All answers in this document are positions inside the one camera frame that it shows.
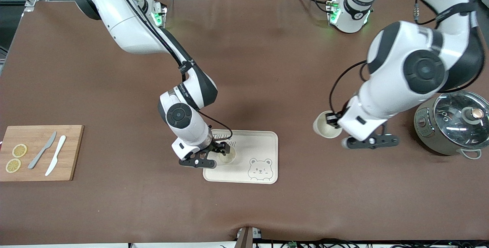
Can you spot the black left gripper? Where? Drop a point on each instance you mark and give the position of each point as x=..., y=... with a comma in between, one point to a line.
x=335, y=118

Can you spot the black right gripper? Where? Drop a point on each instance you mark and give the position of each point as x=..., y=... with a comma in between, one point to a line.
x=218, y=147

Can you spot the white plastic cup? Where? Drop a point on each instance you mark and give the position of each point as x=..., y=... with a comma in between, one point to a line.
x=324, y=129
x=229, y=159

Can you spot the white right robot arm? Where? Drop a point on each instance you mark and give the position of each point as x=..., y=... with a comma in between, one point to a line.
x=126, y=26

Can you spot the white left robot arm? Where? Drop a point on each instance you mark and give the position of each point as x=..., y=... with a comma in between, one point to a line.
x=386, y=91

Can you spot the cream tray with bear print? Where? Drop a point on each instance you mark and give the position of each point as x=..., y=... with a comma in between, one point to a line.
x=252, y=145

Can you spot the brown table cover mat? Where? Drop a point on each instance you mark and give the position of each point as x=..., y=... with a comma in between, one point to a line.
x=267, y=68

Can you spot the metal table clamp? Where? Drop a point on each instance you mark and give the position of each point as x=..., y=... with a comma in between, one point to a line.
x=246, y=238

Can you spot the grey-green electric cooking pot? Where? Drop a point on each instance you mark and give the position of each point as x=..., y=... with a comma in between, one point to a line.
x=428, y=137

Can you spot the glass pot lid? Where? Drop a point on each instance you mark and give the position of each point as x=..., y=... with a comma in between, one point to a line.
x=450, y=129

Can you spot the wooden cutting board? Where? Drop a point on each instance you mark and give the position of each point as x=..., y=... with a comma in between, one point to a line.
x=72, y=145

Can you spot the white plastic knife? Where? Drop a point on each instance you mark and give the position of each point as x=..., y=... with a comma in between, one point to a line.
x=53, y=162

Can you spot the grey plastic knife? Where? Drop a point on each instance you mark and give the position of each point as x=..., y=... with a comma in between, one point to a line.
x=36, y=160

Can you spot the yellow lemon slice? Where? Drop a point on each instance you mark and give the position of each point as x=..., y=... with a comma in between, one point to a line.
x=19, y=150
x=13, y=165

